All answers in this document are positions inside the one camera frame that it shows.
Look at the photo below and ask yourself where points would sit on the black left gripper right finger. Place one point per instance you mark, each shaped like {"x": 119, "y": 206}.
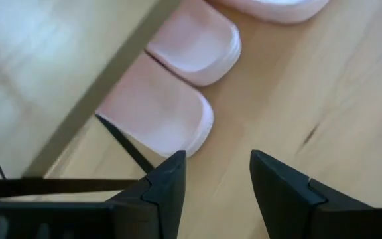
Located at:
{"x": 287, "y": 202}

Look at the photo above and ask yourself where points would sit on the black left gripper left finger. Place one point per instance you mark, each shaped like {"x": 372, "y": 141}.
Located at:
{"x": 164, "y": 199}

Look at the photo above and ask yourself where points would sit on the pink rubber slide sandal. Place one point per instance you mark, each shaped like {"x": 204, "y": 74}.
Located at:
{"x": 164, "y": 113}
{"x": 277, "y": 11}
{"x": 197, "y": 46}

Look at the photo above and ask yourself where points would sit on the wooden shelf with black legs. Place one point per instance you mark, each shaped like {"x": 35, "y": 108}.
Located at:
{"x": 45, "y": 66}

